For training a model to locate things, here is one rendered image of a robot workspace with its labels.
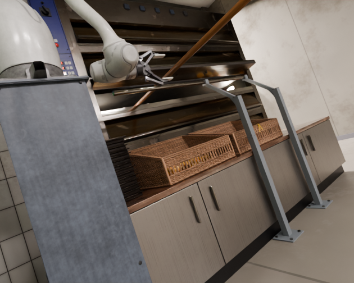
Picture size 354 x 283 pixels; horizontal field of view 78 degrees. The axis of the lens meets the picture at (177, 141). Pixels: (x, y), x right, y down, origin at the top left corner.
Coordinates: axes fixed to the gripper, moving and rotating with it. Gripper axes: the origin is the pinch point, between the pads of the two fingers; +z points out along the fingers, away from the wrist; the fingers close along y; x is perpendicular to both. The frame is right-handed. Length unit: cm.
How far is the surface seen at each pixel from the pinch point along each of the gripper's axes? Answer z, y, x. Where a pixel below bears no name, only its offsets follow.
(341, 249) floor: 40, 120, 34
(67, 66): -38, -31, -51
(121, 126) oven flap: -14, 15, -56
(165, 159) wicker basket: -17, 48, -4
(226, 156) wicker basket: 27, 60, -7
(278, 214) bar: 43, 105, 3
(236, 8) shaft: 5.0, 1.8, 47.9
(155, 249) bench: -39, 84, 0
